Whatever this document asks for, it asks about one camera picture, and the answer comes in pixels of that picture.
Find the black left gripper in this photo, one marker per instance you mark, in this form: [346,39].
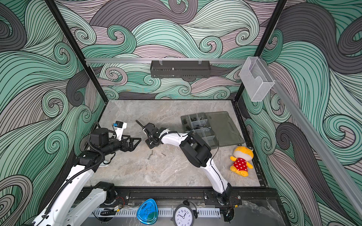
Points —
[130,147]

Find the yellow red plush toy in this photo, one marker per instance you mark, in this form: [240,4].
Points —
[242,157]

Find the black wall shelf tray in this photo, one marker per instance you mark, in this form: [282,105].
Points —
[180,69]

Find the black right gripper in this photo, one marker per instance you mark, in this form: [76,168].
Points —
[151,146]

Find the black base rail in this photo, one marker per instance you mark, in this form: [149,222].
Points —
[202,194]

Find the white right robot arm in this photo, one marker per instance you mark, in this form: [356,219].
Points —
[196,150]

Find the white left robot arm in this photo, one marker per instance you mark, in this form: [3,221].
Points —
[101,142]

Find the small analog alarm clock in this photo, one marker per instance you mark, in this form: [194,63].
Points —
[185,214]

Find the clear acrylic wall holder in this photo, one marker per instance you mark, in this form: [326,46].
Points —
[257,78]

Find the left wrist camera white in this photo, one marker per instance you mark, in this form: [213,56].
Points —
[119,127]

